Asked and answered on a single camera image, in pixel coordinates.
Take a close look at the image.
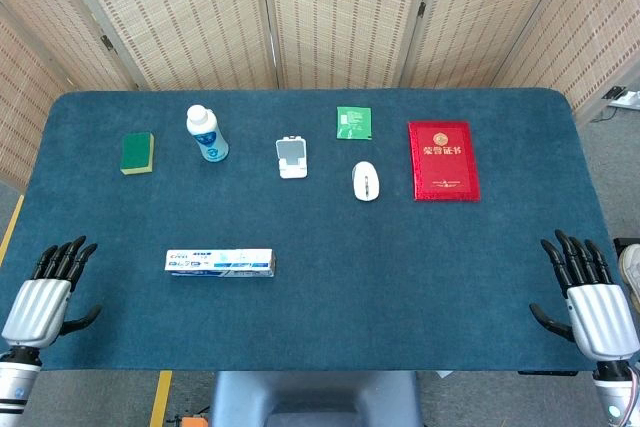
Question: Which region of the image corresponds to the green yellow sponge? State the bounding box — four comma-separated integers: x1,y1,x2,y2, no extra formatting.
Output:
119,132,155,177

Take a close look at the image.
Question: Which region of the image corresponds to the small white box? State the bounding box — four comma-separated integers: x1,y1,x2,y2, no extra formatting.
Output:
275,135,309,180

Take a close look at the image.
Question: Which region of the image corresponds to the white computer mouse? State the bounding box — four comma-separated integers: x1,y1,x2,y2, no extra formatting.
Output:
351,160,381,202

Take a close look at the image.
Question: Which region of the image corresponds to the green sachet packet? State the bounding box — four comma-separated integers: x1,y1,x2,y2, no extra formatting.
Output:
335,106,374,141

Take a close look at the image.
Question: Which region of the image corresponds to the bamboo folding screen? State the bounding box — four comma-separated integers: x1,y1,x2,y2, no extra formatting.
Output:
0,0,640,188

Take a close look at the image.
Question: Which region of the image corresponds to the white blue plastic bottle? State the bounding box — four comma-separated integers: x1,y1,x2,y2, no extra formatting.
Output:
186,104,230,164

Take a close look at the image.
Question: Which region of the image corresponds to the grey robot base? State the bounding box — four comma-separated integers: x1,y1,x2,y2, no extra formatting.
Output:
209,371,422,427

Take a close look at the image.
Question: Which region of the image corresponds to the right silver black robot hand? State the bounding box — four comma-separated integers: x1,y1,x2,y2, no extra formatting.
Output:
528,229,640,362

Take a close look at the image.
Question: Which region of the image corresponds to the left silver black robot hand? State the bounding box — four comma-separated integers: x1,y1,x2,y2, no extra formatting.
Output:
1,235,103,348

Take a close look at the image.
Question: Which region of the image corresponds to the blue white toothpaste box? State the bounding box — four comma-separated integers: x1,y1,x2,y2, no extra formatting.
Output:
164,248,278,279

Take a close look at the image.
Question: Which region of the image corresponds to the white shoe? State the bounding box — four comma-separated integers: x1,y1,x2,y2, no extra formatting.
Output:
618,243,640,309

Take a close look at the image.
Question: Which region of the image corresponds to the red certificate booklet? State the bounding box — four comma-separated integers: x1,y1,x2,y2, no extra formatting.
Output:
407,120,482,203

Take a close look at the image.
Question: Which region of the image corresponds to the blue felt table cover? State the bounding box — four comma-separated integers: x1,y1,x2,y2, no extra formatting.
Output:
0,89,631,373

